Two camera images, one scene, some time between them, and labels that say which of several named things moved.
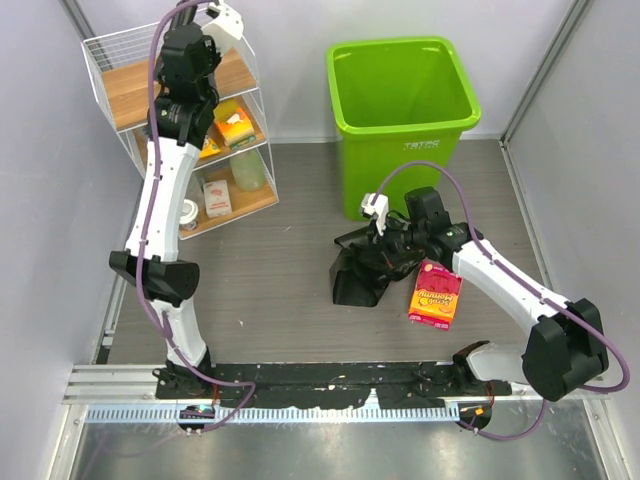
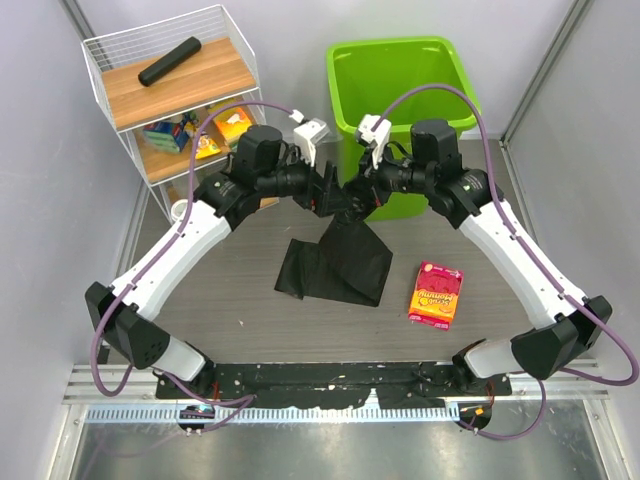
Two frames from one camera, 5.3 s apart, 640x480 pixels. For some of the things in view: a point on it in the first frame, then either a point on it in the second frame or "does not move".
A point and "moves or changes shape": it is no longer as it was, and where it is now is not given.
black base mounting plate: (394, 385) does not move
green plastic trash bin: (397, 100) does not move
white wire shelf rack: (235, 176) does not move
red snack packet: (436, 296) does not move
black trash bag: (359, 273) moves or changes shape
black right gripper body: (396, 239) to (390, 177)
